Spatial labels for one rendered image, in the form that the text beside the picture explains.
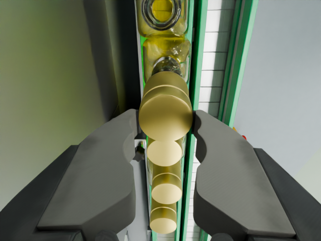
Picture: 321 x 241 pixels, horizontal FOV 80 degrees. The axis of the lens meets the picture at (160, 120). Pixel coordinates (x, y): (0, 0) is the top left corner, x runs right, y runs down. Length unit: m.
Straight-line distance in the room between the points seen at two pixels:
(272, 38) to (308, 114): 0.28
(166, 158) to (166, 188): 0.04
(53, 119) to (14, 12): 0.10
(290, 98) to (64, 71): 0.62
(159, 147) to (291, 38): 0.53
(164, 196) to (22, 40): 0.20
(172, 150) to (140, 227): 0.66
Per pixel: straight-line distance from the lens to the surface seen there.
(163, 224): 0.27
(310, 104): 0.75
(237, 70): 0.38
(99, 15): 0.51
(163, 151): 0.18
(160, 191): 0.22
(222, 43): 0.44
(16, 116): 0.20
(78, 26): 0.32
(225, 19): 0.44
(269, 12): 0.61
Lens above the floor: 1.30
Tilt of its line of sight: 60 degrees down
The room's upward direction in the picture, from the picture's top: 176 degrees counter-clockwise
